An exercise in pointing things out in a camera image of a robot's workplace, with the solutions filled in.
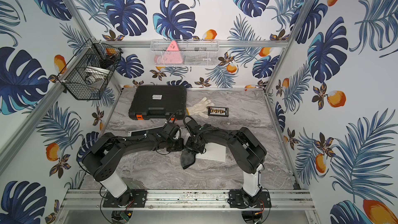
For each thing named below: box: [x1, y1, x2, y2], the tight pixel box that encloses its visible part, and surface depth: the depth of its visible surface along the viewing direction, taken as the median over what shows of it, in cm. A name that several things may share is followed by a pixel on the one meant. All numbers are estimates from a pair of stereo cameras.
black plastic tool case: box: [128, 85, 188, 121], surface depth 107 cm
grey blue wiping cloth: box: [180, 147, 197, 170], surface depth 87 cm
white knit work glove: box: [186, 96, 216, 119], surface depth 112 cm
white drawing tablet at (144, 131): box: [127, 122, 168, 137], surface depth 101 cm
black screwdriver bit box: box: [206, 106, 230, 118], surface depth 109 cm
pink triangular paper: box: [162, 40, 183, 64], surface depth 92 cm
